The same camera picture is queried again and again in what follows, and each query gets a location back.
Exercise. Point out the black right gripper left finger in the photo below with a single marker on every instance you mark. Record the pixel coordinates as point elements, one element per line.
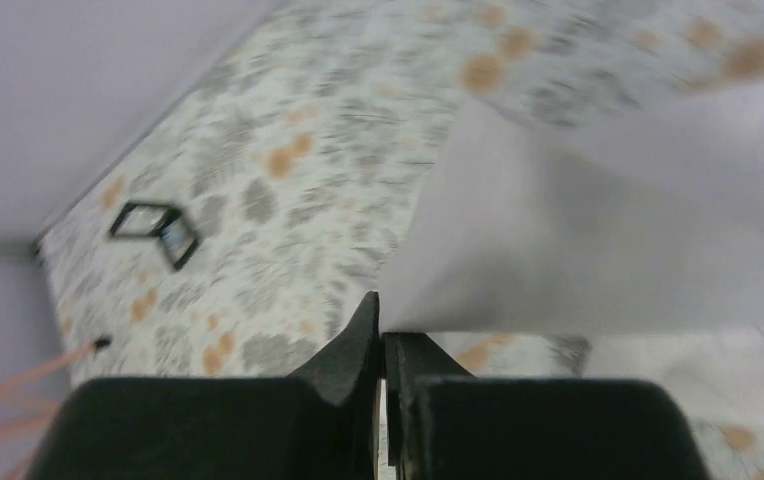
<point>318,422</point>

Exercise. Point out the pink music stand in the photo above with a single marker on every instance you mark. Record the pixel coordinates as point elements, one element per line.
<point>40,411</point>

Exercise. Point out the black brooch box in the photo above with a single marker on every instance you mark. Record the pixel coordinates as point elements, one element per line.
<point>165,224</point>

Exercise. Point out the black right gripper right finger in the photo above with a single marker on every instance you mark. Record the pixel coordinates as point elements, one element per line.
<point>445,423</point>

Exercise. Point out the white shirt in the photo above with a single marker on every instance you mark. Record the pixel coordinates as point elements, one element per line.
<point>648,222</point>

